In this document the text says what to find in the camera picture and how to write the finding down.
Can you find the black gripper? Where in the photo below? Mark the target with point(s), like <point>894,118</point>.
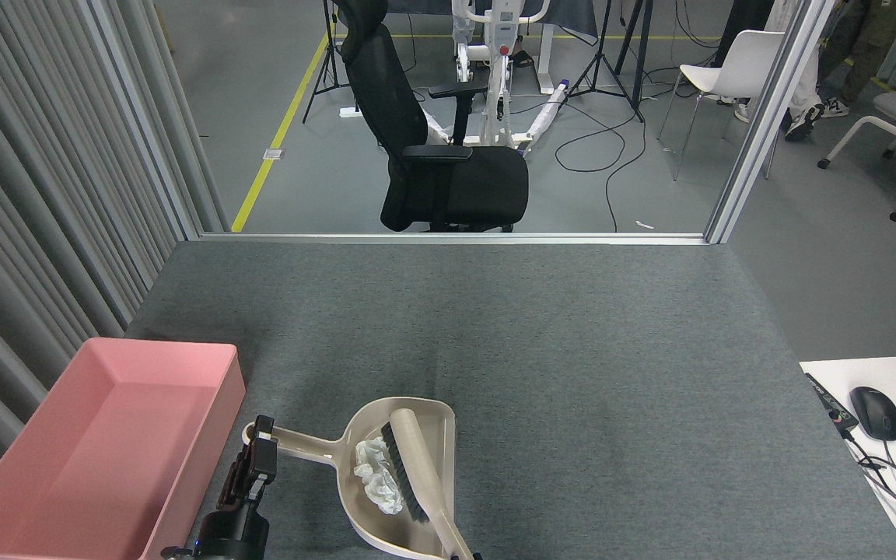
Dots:
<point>234,537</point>

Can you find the beige plastic dustpan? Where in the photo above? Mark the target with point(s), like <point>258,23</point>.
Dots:
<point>362,525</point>

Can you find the beige hand brush black bristles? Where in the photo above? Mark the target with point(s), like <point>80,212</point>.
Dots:
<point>421,467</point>

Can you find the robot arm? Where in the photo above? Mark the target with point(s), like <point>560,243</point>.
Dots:
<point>174,554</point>

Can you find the pink plastic bin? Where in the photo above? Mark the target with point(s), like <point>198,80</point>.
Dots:
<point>106,451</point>

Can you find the metal floor plate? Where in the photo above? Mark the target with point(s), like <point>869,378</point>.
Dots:
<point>273,154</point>

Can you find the black office chair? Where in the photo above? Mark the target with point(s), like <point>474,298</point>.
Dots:
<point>456,187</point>

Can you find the grey curtain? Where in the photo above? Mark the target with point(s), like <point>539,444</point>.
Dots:
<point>20,194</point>

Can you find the white power strip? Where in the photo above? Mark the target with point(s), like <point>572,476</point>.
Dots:
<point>350,113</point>

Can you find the black tripod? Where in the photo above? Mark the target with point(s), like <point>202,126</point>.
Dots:
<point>638,47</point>
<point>330,62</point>

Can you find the white wheeled stand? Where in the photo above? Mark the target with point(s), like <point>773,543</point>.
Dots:
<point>504,31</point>

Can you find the black slim device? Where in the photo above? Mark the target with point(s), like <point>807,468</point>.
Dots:
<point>829,400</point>

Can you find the black computer mouse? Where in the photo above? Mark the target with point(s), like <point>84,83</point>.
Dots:
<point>876,412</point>

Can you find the white plastic chair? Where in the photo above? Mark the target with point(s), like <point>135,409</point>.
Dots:
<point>743,66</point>

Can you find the person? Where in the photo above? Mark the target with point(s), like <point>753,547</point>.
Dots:
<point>802,124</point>
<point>868,47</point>

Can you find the silver table edge rail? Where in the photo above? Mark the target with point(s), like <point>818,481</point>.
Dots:
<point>448,238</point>

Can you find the silver post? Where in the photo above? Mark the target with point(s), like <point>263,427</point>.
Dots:
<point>145,117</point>
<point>767,117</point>

